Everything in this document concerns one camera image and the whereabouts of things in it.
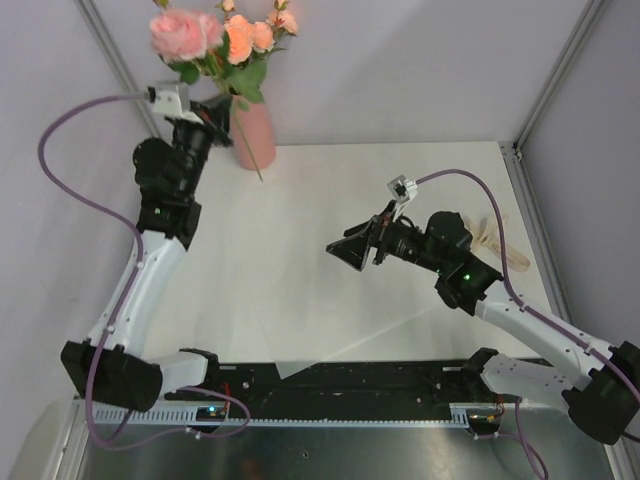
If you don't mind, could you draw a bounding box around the pink cylindrical vase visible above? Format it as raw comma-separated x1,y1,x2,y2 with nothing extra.
230,96,276,170

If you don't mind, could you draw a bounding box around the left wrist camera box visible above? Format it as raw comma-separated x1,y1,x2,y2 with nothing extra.
147,81,201,123

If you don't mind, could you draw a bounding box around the left aluminium frame post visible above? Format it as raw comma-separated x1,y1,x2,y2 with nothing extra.
73,0,161,137

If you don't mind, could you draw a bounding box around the aluminium frame post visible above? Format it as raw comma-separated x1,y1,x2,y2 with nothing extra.
73,0,161,137
512,0,610,151

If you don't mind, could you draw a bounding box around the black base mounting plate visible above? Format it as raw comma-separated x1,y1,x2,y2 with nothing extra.
198,360,497,419

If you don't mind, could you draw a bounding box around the peach rose stem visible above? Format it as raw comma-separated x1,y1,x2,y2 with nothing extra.
218,0,275,65
266,0,299,54

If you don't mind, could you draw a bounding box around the right aluminium frame post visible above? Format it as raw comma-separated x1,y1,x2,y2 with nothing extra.
512,0,610,151

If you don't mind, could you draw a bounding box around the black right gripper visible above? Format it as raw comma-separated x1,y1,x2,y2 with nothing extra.
326,200,447,274

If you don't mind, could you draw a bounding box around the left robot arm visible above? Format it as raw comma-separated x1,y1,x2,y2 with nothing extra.
61,94,232,412

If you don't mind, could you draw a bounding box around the white wrapping paper sheet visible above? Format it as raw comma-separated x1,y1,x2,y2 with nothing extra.
220,142,504,376

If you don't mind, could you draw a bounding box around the cream printed ribbon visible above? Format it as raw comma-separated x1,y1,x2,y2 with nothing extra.
464,214,531,274

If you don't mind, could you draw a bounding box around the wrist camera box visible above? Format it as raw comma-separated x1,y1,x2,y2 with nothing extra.
387,175,418,220
147,81,201,123

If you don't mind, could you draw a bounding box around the white slotted cable duct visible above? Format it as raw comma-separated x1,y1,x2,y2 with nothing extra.
93,402,505,428

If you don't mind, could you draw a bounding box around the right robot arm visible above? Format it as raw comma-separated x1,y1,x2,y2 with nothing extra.
326,210,639,445

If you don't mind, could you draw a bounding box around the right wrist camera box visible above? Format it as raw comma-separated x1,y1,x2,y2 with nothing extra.
387,175,418,220

